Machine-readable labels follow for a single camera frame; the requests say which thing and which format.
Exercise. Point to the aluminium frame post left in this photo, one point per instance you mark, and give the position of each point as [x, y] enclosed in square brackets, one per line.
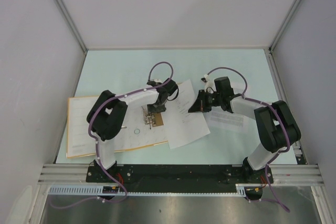
[71, 25]

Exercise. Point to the aluminium frame rail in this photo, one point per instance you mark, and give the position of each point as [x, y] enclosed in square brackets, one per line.
[284, 175]
[291, 127]

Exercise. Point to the aluminium frame post right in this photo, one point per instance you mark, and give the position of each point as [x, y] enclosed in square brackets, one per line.
[285, 23]

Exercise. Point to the yellow lever arch folder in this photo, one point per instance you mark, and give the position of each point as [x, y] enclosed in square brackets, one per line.
[79, 143]

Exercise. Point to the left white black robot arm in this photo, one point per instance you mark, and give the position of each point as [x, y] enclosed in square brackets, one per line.
[107, 115]

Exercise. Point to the aluminium frame rail right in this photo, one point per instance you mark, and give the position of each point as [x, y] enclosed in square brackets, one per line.
[291, 127]

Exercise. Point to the metal lever arch mechanism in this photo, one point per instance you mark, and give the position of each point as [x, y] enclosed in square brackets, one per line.
[149, 118]

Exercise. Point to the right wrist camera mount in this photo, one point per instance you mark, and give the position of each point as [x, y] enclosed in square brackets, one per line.
[207, 81]

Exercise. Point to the white printed paper sheets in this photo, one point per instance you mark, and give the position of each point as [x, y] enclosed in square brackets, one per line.
[182, 127]

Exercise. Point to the brown cardboard sheet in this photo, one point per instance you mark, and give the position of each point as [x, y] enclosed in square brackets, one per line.
[158, 120]

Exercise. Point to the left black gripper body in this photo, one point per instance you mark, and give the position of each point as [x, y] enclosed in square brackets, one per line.
[156, 107]

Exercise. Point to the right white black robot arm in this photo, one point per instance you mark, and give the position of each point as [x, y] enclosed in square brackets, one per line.
[277, 128]

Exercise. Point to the aluminium frame rail front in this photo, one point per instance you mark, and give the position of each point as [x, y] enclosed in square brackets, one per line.
[284, 175]

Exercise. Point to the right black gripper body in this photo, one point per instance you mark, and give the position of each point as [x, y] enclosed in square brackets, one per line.
[214, 99]

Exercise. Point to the aluminium frame post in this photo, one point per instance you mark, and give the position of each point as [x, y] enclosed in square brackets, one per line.
[71, 25]
[285, 23]

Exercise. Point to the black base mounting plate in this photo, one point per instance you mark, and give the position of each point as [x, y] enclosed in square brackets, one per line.
[187, 179]

